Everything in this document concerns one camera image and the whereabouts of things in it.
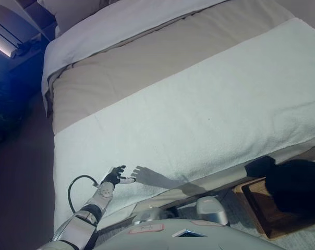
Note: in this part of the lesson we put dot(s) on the white folded top sheet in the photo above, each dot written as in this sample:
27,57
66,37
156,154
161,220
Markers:
108,28

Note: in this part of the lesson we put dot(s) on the silver left robot leg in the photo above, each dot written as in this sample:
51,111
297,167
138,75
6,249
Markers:
149,216

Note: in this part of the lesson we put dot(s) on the silver right robot leg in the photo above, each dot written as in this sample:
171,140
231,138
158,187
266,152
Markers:
212,208

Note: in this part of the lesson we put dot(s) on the white pillow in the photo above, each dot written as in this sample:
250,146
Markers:
63,13

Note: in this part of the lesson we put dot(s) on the white terry towel blanket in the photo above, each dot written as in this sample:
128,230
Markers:
186,125

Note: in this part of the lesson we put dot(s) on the grey rug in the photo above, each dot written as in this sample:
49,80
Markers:
241,221

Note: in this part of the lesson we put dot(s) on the wooden basket box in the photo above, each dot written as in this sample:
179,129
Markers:
261,213

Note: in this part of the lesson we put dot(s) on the brown bed frame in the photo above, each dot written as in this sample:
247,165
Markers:
215,194

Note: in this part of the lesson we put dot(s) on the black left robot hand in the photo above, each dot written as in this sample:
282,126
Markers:
113,177

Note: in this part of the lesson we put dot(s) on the silver robot torso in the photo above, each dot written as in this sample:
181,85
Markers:
160,237

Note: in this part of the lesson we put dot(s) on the beige duvet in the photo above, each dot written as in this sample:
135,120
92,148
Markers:
121,70

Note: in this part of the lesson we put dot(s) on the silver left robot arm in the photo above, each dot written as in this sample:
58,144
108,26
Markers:
89,211

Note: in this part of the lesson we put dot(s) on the silver robot leg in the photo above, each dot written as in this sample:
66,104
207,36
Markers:
212,208
149,216

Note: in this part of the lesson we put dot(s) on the black garment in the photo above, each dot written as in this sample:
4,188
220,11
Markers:
295,182

